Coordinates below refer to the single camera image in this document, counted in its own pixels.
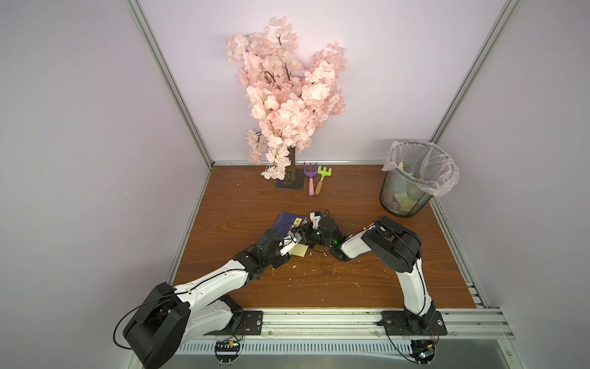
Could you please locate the aluminium corner post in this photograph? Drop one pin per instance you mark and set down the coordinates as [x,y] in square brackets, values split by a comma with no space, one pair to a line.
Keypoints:
[141,20]
[493,36]

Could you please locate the purple toy garden rake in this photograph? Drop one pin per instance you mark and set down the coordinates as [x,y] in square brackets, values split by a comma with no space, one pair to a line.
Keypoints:
[310,171]

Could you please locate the green toy garden rake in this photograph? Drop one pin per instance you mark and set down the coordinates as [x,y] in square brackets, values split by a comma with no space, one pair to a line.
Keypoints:
[323,172]

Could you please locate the clear plastic bin liner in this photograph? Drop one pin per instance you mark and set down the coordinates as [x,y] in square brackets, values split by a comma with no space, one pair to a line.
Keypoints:
[424,164]

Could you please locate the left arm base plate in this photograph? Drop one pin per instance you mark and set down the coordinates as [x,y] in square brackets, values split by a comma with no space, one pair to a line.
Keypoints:
[244,323]

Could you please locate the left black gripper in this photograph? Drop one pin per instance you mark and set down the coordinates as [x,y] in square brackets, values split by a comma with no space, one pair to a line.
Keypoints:
[281,260]

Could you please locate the right aluminium corner post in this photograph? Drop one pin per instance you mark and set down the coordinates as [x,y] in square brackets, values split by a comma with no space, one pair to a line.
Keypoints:
[493,36]

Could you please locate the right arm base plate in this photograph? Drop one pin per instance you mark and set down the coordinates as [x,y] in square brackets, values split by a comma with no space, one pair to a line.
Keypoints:
[404,323]

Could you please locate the black mesh waste bin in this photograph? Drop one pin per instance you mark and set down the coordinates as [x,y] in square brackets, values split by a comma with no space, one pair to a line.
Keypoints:
[390,204]

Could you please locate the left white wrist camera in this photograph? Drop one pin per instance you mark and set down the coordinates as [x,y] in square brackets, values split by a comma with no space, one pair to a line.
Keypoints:
[289,243]

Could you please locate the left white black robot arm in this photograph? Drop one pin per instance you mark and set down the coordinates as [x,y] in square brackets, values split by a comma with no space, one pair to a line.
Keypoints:
[173,315]

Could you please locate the dark blue book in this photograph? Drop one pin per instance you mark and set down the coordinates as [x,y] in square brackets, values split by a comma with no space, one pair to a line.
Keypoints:
[286,221]

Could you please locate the left aluminium corner post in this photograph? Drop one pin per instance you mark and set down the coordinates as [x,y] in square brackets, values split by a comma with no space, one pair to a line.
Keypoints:
[141,20]

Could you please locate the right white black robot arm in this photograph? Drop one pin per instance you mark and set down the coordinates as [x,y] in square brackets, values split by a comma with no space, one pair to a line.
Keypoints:
[398,248]

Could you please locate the right small circuit board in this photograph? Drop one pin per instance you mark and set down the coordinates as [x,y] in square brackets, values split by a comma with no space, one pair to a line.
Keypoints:
[423,351]

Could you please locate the aluminium mounting rail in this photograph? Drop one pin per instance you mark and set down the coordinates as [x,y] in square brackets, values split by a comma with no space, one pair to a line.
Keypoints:
[354,332]

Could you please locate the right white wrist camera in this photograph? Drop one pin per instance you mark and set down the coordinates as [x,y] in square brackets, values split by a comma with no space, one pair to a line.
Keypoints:
[315,218]

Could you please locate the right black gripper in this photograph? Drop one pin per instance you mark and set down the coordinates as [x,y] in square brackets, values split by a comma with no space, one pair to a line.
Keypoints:
[313,231]

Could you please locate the pink artificial blossom tree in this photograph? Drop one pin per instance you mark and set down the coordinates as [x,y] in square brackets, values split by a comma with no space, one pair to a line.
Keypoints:
[290,101]

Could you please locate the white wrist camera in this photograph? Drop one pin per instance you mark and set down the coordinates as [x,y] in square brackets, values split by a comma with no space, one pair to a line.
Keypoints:
[315,218]
[289,243]

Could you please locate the discarded sticky notes pile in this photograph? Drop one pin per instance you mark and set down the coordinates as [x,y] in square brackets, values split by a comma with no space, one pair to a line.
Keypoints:
[406,192]

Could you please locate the left small circuit board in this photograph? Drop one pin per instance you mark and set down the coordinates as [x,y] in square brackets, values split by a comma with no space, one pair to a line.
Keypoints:
[227,351]

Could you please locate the small circuit board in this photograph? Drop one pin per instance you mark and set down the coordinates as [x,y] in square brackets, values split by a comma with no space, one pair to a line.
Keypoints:
[227,351]
[423,351]

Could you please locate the yellow sticky note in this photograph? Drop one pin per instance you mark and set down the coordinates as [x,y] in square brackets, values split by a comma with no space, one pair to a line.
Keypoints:
[299,250]

